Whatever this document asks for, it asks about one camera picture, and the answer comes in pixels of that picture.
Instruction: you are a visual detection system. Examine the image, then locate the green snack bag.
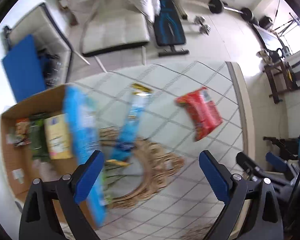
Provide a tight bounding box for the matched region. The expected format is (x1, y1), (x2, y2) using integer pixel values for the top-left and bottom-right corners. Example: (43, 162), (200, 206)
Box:
(28, 113), (50, 162)

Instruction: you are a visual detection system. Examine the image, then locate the orange cartoon snack bag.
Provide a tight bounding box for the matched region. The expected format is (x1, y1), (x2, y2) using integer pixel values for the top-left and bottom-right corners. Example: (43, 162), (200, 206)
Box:
(14, 118), (30, 147)

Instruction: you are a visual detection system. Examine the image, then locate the red snack bag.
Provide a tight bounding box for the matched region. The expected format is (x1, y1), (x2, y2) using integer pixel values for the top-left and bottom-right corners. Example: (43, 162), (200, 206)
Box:
(175, 86), (223, 141)

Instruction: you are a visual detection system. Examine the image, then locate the yellow Vinda tissue pack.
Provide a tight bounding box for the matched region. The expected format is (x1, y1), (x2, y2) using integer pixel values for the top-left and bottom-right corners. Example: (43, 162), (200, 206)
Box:
(44, 114), (73, 160)

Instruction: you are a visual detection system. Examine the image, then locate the blue wipes pack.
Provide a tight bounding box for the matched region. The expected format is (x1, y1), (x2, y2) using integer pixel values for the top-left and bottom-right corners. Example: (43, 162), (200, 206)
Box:
(63, 85), (106, 226)

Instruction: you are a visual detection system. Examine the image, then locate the brown cardboard box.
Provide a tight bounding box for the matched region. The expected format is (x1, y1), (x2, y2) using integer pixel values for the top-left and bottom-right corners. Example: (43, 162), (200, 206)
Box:
(0, 84), (96, 228)

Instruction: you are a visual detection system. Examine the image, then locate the dark wooden chair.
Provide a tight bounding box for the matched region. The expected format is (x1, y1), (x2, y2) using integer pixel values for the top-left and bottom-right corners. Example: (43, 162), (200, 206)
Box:
(263, 60), (300, 104)

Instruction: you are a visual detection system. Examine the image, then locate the patterned tablecloth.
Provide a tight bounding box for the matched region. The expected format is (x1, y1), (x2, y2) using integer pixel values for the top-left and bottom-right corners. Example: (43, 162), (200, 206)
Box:
(70, 61), (250, 239)

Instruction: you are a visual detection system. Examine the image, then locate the blue foam board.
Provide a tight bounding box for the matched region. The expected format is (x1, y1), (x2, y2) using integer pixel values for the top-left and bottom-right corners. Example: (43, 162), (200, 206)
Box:
(2, 35), (46, 102)

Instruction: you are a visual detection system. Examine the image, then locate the white chair at left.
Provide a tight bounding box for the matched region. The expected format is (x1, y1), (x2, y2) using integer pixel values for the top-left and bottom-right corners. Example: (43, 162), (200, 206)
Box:
(1, 3), (74, 85)

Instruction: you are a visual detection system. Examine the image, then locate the black floor barbell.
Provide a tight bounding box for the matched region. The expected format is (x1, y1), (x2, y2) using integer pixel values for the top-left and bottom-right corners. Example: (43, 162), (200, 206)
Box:
(207, 0), (259, 25)

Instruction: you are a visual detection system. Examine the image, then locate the blue black weight bench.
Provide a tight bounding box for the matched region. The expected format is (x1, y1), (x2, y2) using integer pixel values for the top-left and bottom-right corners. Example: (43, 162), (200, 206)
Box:
(153, 0), (190, 57)

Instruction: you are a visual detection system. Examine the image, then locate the white cushioned chair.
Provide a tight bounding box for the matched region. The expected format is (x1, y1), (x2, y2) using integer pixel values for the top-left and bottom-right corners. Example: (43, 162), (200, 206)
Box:
(67, 0), (151, 58)

